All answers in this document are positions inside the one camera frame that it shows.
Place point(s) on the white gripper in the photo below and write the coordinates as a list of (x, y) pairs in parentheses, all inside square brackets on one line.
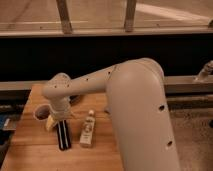
[(60, 110)]

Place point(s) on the white bottle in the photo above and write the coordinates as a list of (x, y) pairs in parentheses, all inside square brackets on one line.
[(87, 129)]

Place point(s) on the white paper cup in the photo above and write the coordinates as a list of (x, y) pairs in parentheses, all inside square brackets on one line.
[(42, 112)]

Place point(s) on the dark blue bowl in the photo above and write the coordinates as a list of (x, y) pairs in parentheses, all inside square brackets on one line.
[(74, 99)]

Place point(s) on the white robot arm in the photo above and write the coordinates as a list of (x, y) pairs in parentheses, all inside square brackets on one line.
[(139, 112)]

